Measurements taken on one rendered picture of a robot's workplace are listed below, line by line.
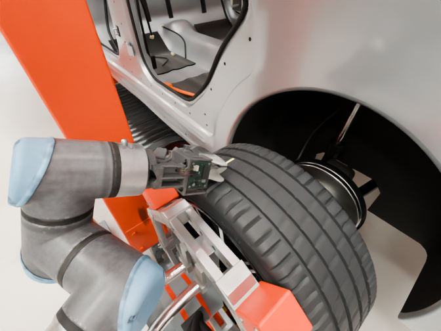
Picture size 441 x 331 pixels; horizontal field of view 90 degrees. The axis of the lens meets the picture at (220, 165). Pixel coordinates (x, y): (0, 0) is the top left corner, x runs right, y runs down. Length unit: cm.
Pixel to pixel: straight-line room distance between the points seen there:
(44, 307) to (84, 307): 157
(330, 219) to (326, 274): 11
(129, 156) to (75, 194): 9
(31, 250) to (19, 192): 10
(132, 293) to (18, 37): 50
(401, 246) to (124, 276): 202
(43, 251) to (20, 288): 166
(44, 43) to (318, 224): 66
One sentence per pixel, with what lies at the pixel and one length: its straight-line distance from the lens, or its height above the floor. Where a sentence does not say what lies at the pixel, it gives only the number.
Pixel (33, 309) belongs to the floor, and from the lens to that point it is 195.
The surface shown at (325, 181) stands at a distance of 86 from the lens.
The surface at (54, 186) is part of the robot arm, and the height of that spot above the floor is 134.
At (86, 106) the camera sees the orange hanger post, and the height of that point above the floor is 127.
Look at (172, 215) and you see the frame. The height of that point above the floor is 112.
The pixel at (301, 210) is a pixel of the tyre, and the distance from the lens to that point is 50.
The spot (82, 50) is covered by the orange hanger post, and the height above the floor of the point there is 139.
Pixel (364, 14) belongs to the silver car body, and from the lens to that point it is 55.
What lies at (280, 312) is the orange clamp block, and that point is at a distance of 41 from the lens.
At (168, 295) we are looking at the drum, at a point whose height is 92.
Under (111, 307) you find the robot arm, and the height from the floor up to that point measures 124.
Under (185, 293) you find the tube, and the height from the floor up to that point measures 101.
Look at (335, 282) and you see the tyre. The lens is 53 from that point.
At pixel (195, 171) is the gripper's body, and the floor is 126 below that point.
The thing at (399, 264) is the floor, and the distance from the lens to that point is 208.
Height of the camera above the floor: 155
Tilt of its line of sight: 44 degrees down
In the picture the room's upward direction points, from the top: straight up
